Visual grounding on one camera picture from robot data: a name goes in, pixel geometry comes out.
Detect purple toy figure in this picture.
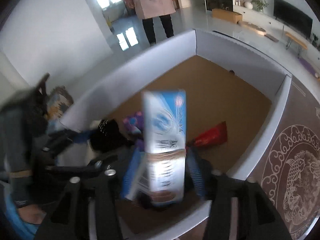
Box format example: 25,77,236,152
123,111,144,152

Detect white low tv cabinet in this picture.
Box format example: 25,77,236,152
233,5,319,57

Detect white cardboard sorting box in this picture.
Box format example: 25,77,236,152
60,29,292,180

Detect patterned floor rug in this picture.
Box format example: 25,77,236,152
47,86,74,121

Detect left hand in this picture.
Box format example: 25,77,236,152
17,204,47,225

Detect black flat television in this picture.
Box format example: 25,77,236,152
273,0,313,38

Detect person in pink apron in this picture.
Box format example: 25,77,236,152
124,0,176,46

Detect brown cardboard carton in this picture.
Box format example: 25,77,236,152
212,8,242,24

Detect wooden bench hairpin legs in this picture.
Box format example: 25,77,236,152
284,31,308,58

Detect blue white medicine box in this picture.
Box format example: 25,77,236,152
120,90,187,206

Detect green potted plant left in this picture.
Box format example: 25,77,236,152
251,0,268,12

